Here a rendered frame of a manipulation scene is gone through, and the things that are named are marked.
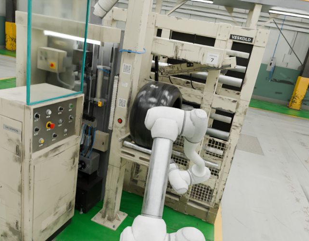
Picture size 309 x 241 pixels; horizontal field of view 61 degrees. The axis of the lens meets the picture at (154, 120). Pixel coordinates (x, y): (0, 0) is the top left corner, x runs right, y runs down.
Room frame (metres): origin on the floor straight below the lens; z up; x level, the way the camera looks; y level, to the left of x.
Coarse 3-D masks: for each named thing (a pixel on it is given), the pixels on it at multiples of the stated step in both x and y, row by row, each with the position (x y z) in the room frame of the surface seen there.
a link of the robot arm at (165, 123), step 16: (160, 112) 1.27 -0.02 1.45; (176, 112) 1.28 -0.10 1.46; (160, 128) 1.23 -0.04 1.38; (176, 128) 1.24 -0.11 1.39; (160, 144) 1.20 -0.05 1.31; (160, 160) 1.15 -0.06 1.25; (160, 176) 1.11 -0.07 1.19; (144, 192) 1.09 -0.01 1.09; (160, 192) 1.07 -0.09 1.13; (144, 208) 1.03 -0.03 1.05; (160, 208) 1.03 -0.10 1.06; (144, 224) 0.96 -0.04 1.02; (160, 224) 0.98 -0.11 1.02; (128, 240) 0.92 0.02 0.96; (144, 240) 0.92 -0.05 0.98; (160, 240) 0.93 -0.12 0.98
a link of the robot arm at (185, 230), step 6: (186, 228) 0.99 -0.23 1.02; (192, 228) 1.00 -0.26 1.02; (174, 234) 0.99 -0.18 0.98; (180, 234) 0.95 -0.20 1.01; (186, 234) 0.95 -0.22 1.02; (192, 234) 0.96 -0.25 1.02; (198, 234) 0.97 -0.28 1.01; (174, 240) 0.95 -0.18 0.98; (180, 240) 0.93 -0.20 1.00; (186, 240) 0.92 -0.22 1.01; (192, 240) 0.92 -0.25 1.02; (198, 240) 0.93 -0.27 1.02; (204, 240) 0.95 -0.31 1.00
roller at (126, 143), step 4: (124, 144) 2.03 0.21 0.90; (128, 144) 2.02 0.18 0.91; (132, 144) 2.02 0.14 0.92; (136, 144) 2.02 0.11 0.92; (132, 148) 2.02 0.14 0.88; (136, 148) 2.00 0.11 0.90; (140, 148) 1.99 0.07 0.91; (144, 148) 1.98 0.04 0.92; (148, 148) 1.99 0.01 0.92; (144, 152) 1.98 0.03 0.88; (148, 152) 1.96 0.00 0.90
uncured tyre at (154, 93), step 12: (156, 84) 2.07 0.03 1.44; (168, 84) 2.12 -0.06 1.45; (144, 96) 1.95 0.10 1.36; (156, 96) 1.94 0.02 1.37; (168, 96) 1.95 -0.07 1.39; (180, 96) 2.16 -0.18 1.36; (132, 108) 1.94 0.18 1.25; (144, 108) 1.89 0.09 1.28; (180, 108) 2.26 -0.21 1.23; (132, 120) 1.90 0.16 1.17; (144, 120) 1.86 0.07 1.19; (132, 132) 1.91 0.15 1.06; (144, 132) 1.87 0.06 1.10; (144, 144) 1.94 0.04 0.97
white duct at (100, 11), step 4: (100, 0) 2.56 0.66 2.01; (104, 0) 2.54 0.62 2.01; (108, 0) 2.54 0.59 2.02; (112, 0) 2.54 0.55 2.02; (116, 0) 2.57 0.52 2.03; (96, 4) 2.58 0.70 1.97; (100, 4) 2.55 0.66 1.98; (104, 4) 2.55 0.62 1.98; (108, 4) 2.55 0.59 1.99; (112, 4) 2.57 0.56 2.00; (96, 8) 2.56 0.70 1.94; (100, 8) 2.56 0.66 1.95; (104, 8) 2.56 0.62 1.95; (108, 8) 2.57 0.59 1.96; (96, 12) 2.57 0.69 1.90; (100, 12) 2.57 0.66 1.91; (104, 12) 2.59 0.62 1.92; (100, 16) 2.59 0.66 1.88
